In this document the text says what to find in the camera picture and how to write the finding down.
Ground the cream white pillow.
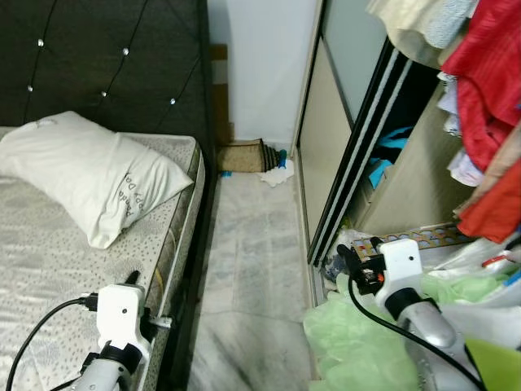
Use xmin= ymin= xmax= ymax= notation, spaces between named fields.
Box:
xmin=0 ymin=111 xmax=195 ymax=250

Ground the patterned cardboard box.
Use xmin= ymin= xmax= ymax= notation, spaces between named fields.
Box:
xmin=342 ymin=222 xmax=473 ymax=257

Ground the pale green plastic bag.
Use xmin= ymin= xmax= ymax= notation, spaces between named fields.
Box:
xmin=304 ymin=269 xmax=521 ymax=391

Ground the grey quilted mattress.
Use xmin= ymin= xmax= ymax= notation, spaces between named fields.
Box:
xmin=0 ymin=126 xmax=204 ymax=391

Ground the white plastic shopping bag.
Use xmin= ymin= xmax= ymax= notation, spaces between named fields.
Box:
xmin=423 ymin=236 xmax=521 ymax=282

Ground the white crumpled tissue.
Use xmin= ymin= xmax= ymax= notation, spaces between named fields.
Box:
xmin=260 ymin=159 xmax=296 ymax=187

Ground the yellow green sheet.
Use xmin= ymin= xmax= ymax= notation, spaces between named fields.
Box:
xmin=462 ymin=336 xmax=521 ymax=391

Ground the beige sliding door wardrobe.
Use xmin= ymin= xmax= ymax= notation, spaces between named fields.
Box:
xmin=293 ymin=0 xmax=521 ymax=270

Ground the red orange cloth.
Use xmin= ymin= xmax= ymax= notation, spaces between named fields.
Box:
xmin=454 ymin=159 xmax=521 ymax=244

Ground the brown folded rug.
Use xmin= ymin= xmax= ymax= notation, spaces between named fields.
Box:
xmin=216 ymin=138 xmax=282 ymax=174

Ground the brown wooden board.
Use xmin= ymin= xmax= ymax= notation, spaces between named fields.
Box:
xmin=210 ymin=45 xmax=234 ymax=143

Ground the black tufted headboard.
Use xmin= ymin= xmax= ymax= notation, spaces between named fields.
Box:
xmin=0 ymin=0 xmax=217 ymax=164

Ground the cream folded cloth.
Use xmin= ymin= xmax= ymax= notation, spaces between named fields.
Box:
xmin=366 ymin=0 xmax=477 ymax=68

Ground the red hanging garment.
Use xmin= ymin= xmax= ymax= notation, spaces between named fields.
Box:
xmin=440 ymin=0 xmax=521 ymax=172

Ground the pale blue cloth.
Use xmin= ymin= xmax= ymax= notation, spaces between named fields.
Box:
xmin=427 ymin=0 xmax=479 ymax=50

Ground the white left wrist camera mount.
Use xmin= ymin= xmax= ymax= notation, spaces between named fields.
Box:
xmin=95 ymin=283 xmax=150 ymax=349

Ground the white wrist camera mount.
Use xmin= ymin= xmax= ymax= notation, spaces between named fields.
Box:
xmin=378 ymin=239 xmax=423 ymax=299
xmin=95 ymin=283 xmax=150 ymax=349

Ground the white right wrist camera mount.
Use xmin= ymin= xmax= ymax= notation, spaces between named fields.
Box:
xmin=378 ymin=239 xmax=423 ymax=299

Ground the blue strap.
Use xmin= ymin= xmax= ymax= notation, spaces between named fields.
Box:
xmin=368 ymin=126 xmax=414 ymax=190

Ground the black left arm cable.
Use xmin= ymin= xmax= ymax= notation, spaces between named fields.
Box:
xmin=4 ymin=297 xmax=100 ymax=391

